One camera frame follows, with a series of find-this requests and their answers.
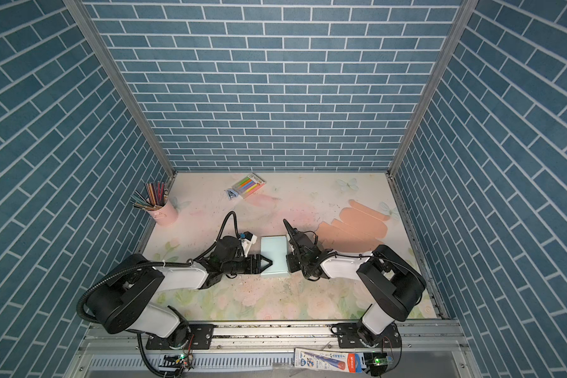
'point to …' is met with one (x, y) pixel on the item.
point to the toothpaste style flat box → (327, 360)
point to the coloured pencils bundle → (156, 194)
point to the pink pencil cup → (168, 215)
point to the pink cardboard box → (360, 229)
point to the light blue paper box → (275, 248)
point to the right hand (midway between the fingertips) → (286, 257)
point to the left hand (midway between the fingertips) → (268, 265)
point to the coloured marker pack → (248, 185)
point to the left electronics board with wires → (178, 360)
